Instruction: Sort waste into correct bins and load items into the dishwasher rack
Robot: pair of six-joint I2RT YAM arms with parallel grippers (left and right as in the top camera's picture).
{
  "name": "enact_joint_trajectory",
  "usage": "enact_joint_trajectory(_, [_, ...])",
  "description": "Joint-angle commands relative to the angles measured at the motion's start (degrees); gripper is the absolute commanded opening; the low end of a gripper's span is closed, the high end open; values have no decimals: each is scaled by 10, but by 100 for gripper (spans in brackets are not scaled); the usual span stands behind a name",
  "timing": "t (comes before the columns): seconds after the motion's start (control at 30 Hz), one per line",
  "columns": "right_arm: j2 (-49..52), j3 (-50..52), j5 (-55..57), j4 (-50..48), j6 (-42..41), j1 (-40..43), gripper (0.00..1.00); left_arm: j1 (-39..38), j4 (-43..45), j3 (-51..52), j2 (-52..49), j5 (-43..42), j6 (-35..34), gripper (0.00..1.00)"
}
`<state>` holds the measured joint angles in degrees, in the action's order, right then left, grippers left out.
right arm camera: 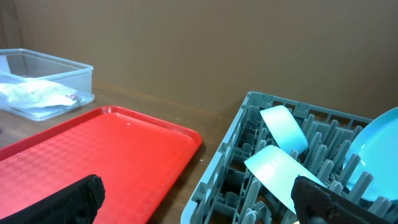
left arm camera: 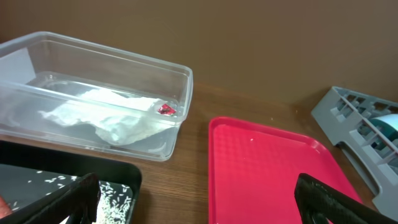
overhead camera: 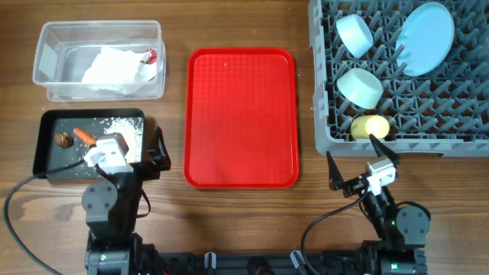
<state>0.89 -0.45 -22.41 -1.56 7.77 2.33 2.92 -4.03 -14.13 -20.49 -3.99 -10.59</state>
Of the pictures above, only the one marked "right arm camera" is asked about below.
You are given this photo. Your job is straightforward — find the clear plastic bin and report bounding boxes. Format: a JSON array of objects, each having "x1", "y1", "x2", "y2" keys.
[{"x1": 1, "y1": 49, "x2": 95, "y2": 121}]

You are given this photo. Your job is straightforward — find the light blue plate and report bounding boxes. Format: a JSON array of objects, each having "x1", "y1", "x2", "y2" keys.
[{"x1": 343, "y1": 108, "x2": 397, "y2": 202}]

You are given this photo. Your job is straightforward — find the red serving tray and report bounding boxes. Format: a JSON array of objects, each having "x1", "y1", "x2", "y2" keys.
[{"x1": 1, "y1": 106, "x2": 202, "y2": 223}]

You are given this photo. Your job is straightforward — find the light blue bowl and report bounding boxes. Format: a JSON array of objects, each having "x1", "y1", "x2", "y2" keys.
[{"x1": 260, "y1": 105, "x2": 308, "y2": 154}]

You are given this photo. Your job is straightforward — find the grey dishwasher rack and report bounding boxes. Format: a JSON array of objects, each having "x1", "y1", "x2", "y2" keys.
[{"x1": 180, "y1": 91, "x2": 397, "y2": 224}]

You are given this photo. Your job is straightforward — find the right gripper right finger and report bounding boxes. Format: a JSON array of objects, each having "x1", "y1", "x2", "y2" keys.
[{"x1": 291, "y1": 176, "x2": 388, "y2": 224}]

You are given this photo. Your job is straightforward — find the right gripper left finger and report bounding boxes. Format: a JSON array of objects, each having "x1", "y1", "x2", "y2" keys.
[{"x1": 1, "y1": 174, "x2": 106, "y2": 224}]

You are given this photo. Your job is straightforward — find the white napkin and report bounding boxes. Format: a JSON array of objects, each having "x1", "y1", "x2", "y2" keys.
[{"x1": 1, "y1": 80, "x2": 77, "y2": 109}]

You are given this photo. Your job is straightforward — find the green bowl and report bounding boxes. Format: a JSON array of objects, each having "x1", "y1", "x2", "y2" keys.
[{"x1": 244, "y1": 145, "x2": 325, "y2": 214}]

